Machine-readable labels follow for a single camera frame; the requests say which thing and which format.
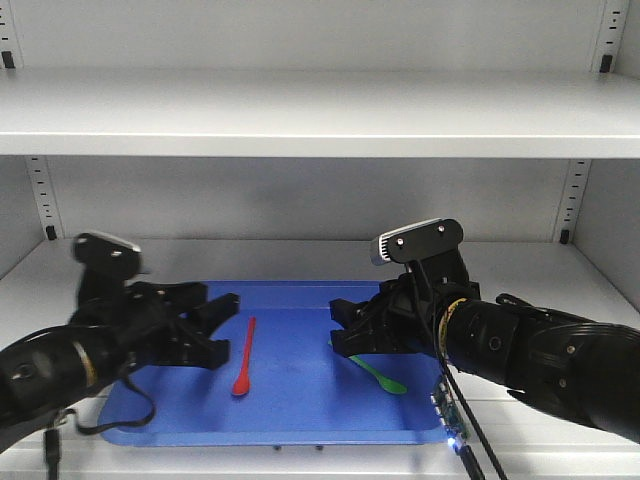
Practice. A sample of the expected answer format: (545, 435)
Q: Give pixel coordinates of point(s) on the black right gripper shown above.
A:
(403, 318)

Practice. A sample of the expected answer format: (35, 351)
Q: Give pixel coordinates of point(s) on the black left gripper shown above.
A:
(132, 326)

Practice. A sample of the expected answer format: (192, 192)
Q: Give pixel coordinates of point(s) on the green plastic spoon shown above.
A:
(386, 383)

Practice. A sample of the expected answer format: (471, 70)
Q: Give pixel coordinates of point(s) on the red plastic spoon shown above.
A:
(242, 384)

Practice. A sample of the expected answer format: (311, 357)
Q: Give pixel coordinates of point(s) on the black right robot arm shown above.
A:
(560, 364)

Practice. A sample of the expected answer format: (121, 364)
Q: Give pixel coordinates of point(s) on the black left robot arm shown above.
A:
(44, 373)

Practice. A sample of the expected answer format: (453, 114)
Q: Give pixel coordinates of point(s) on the grey metal cabinet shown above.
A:
(275, 139)

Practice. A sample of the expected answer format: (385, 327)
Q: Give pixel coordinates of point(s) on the blue plastic tray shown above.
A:
(301, 393)

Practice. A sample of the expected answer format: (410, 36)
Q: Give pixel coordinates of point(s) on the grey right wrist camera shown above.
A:
(416, 241)

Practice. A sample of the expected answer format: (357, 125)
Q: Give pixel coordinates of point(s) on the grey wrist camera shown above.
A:
(108, 255)
(416, 241)

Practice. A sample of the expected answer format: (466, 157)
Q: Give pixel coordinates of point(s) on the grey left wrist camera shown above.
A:
(108, 255)

